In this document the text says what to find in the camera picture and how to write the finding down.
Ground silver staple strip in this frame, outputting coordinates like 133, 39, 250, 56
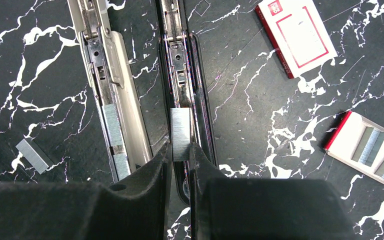
16, 138, 54, 174
102, 103, 124, 147
170, 107, 191, 162
113, 153, 131, 181
351, 126, 384, 167

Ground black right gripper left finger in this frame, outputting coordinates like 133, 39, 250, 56
0, 143, 172, 240

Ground red white staple box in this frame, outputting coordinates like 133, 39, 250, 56
255, 0, 338, 79

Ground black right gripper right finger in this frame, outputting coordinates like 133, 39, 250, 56
189, 143, 357, 240

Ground cardboard staple box tray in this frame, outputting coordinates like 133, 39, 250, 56
324, 111, 384, 185

